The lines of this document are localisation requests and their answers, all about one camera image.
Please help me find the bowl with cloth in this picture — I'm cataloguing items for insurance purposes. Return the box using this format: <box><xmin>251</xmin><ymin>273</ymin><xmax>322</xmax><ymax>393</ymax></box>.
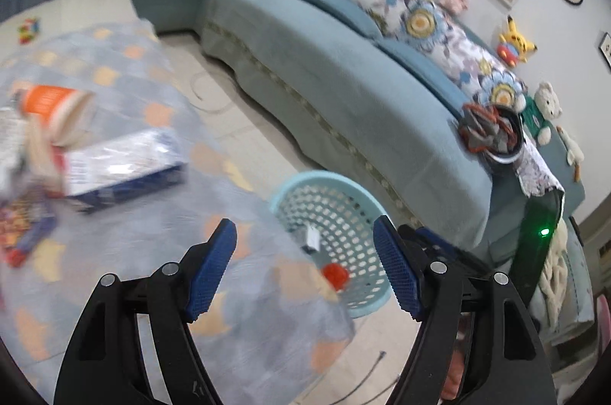
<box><xmin>458</xmin><ymin>102</ymin><xmax>521</xmax><ymax>158</ymax></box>

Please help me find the white duck plush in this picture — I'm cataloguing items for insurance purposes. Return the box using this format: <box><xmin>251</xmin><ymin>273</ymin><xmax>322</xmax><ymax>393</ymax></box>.
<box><xmin>556</xmin><ymin>126</ymin><xmax>585</xmax><ymax>181</ymax></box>

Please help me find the small white box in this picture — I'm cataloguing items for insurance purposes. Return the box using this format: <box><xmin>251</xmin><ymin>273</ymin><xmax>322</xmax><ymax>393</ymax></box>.
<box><xmin>298</xmin><ymin>226</ymin><xmax>322</xmax><ymax>254</ymax></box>

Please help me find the thin wire loop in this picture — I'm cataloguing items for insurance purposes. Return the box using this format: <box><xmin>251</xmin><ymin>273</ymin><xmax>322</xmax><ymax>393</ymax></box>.
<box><xmin>191</xmin><ymin>71</ymin><xmax>234</xmax><ymax>114</ymax></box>

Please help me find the person's right hand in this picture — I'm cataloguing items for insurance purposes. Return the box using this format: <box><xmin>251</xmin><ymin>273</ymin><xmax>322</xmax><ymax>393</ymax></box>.
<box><xmin>440</xmin><ymin>345</ymin><xmax>467</xmax><ymax>401</ymax></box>

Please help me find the dark round bowl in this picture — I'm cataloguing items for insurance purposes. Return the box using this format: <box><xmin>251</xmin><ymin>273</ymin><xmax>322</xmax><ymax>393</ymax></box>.
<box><xmin>486</xmin><ymin>106</ymin><xmax>528</xmax><ymax>167</ymax></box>

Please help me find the white bear plush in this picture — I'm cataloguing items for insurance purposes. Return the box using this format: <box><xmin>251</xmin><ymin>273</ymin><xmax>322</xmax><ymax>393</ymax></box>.
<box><xmin>518</xmin><ymin>81</ymin><xmax>565</xmax><ymax>145</ymax></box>

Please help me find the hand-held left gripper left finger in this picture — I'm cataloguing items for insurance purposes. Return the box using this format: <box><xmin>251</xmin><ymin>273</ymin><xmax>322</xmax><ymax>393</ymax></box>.
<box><xmin>53</xmin><ymin>218</ymin><xmax>238</xmax><ymax>405</ymax></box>

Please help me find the yellow plush toy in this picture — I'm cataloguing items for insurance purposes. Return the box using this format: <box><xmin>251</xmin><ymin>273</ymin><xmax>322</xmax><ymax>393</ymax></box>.
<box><xmin>497</xmin><ymin>16</ymin><xmax>538</xmax><ymax>65</ymax></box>

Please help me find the colourful snack packet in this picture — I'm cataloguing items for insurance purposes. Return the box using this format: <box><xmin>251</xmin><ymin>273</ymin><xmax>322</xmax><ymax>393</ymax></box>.
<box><xmin>0</xmin><ymin>190</ymin><xmax>58</xmax><ymax>267</ymax></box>

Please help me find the light blue plastic basket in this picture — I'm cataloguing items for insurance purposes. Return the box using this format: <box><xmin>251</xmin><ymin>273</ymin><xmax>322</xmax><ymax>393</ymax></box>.
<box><xmin>268</xmin><ymin>170</ymin><xmax>399</xmax><ymax>319</ymax></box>

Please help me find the white lace cloth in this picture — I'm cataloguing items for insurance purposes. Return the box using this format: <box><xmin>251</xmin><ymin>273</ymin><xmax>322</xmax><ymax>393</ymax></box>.
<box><xmin>513</xmin><ymin>140</ymin><xmax>566</xmax><ymax>198</ymax></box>

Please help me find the colourful puzzle cube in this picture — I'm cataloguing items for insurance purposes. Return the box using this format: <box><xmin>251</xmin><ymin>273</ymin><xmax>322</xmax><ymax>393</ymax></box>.
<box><xmin>18</xmin><ymin>18</ymin><xmax>43</xmax><ymax>45</ymax></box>

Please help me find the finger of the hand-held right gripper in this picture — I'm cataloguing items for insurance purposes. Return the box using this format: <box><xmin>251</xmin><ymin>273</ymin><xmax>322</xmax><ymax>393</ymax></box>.
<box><xmin>398</xmin><ymin>224</ymin><xmax>445</xmax><ymax>265</ymax></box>
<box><xmin>415</xmin><ymin>228</ymin><xmax>492</xmax><ymax>280</ymax></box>

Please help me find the orange and white paper cup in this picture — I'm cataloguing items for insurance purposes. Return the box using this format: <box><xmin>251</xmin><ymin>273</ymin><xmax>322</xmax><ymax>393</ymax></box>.
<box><xmin>19</xmin><ymin>84</ymin><xmax>99</xmax><ymax>148</ymax></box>

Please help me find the teal fabric sofa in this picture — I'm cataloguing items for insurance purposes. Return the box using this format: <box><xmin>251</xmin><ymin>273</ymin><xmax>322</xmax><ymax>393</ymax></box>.
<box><xmin>76</xmin><ymin>0</ymin><xmax>588</xmax><ymax>334</ymax></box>

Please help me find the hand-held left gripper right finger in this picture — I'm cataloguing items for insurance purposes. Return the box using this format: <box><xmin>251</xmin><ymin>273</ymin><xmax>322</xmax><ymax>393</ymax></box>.
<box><xmin>372</xmin><ymin>215</ymin><xmax>559</xmax><ymax>405</ymax></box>

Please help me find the white knitted blanket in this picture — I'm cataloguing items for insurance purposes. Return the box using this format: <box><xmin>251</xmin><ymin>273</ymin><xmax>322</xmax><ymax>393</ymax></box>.
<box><xmin>541</xmin><ymin>219</ymin><xmax>580</xmax><ymax>329</ymax></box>

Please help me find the grey patterned table cloth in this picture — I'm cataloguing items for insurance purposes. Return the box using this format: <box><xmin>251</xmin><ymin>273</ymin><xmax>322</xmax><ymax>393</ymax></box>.
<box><xmin>0</xmin><ymin>18</ymin><xmax>356</xmax><ymax>405</ymax></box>

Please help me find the black cable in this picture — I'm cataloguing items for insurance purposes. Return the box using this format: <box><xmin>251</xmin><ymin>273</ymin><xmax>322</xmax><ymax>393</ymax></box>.
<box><xmin>312</xmin><ymin>352</ymin><xmax>388</xmax><ymax>405</ymax></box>

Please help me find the blue sofa cushion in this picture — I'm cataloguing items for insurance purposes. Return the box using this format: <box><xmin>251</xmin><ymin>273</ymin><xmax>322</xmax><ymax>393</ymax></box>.
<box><xmin>277</xmin><ymin>0</ymin><xmax>383</xmax><ymax>40</ymax></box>

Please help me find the blue and white carton box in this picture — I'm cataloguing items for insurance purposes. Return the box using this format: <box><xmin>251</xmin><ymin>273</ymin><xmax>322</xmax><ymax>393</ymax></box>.
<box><xmin>62</xmin><ymin>128</ymin><xmax>188</xmax><ymax>215</ymax></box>

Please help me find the red round lid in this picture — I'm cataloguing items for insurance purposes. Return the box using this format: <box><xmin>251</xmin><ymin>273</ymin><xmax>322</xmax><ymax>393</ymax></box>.
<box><xmin>321</xmin><ymin>263</ymin><xmax>350</xmax><ymax>291</ymax></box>

